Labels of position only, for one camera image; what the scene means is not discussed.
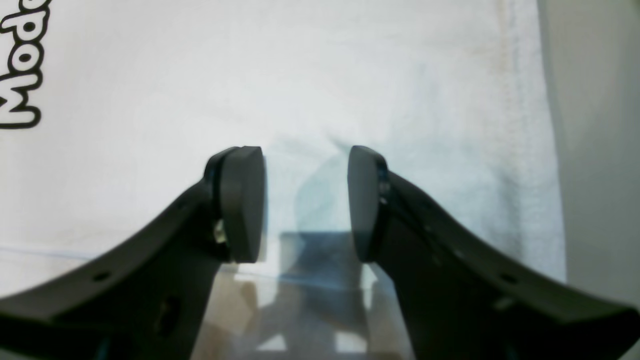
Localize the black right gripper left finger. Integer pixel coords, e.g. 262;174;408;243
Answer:
0;146;265;360

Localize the white printed t-shirt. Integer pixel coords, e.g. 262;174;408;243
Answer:
1;0;567;295

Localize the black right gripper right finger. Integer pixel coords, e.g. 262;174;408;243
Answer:
347;145;640;360

